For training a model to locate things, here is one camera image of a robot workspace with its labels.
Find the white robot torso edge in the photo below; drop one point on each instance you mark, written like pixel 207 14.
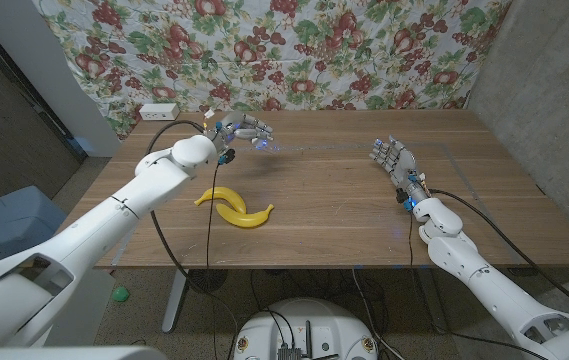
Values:
pixel 64 354

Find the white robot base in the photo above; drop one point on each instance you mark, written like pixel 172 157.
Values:
pixel 309 320

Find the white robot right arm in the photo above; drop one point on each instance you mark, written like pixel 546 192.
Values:
pixel 489 285

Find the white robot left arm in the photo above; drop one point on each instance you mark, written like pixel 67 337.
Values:
pixel 114 215

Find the yellow toy banana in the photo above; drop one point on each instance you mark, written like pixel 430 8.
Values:
pixel 231 196
pixel 244 220

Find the white power strip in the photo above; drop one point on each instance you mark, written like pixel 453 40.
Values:
pixel 159 112

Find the small green ball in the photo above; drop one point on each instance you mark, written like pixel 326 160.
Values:
pixel 120 294

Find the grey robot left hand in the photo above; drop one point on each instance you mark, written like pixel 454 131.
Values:
pixel 236 129

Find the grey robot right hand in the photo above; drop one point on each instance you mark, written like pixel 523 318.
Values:
pixel 402 166

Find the grey tape outline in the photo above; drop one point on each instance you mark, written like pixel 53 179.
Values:
pixel 339 147

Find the grey table leg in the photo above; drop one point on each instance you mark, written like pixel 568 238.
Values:
pixel 431 300

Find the clear medicine bottle white cap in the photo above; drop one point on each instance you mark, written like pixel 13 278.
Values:
pixel 266 146

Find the white table leg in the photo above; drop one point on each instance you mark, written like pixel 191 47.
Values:
pixel 176 300

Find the floral fruit print backdrop cloth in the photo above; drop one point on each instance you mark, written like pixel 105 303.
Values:
pixel 284 50

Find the black round fan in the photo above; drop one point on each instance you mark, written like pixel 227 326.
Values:
pixel 207 280

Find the blue-grey plastic bin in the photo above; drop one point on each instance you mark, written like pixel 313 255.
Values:
pixel 9 220

